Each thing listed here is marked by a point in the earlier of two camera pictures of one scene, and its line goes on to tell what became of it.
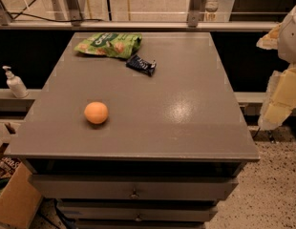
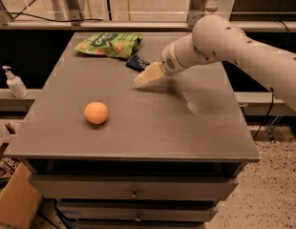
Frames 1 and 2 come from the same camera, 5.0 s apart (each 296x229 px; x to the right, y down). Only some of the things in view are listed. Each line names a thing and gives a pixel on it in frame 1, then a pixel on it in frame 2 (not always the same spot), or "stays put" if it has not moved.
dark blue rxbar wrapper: (140, 64) stays put
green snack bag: (117, 45) stays put
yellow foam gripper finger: (283, 97) to (177, 56)
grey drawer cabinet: (172, 145) stays put
